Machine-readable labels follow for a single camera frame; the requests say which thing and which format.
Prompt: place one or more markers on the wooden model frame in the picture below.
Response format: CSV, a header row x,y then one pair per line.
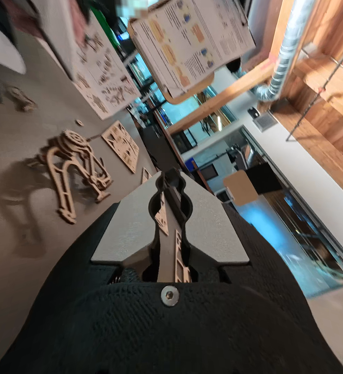
x,y
60,175

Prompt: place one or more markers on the printed instruction sheet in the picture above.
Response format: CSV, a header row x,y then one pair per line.
x,y
189,43

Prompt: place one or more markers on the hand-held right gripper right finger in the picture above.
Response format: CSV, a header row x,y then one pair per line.
x,y
215,233

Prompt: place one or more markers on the blue plastic bin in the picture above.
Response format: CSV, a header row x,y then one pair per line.
x,y
190,166

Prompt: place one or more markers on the wooden clipboard stand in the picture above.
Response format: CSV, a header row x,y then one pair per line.
x,y
183,99

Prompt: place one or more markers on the black flat box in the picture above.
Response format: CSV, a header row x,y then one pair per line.
x,y
156,146

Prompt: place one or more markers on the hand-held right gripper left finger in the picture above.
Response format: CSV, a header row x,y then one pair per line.
x,y
124,233

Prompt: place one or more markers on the wooden parts sheet curved cutout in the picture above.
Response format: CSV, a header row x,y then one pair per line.
x,y
162,222

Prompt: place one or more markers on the silver air duct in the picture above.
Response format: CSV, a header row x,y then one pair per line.
x,y
288,52

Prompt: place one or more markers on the wooden parts sheet slotted strips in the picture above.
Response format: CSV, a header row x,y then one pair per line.
x,y
121,143

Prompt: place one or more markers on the emptied wooden parts sheet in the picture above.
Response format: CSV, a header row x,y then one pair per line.
x,y
179,263

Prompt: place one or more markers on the black panel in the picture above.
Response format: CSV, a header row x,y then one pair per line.
x,y
265,178

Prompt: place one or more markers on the assembly instruction booklet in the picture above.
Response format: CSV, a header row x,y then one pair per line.
x,y
101,73

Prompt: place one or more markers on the dark monitor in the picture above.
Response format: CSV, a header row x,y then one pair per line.
x,y
210,171

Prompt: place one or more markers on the wooden support post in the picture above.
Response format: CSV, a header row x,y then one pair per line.
x,y
232,87

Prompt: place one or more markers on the tan rounded board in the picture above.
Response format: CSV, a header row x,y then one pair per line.
x,y
240,188

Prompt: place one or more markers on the wall ventilation grille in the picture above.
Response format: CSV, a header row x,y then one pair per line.
x,y
265,121

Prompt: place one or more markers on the black tripod stand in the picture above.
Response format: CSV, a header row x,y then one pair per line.
x,y
232,157

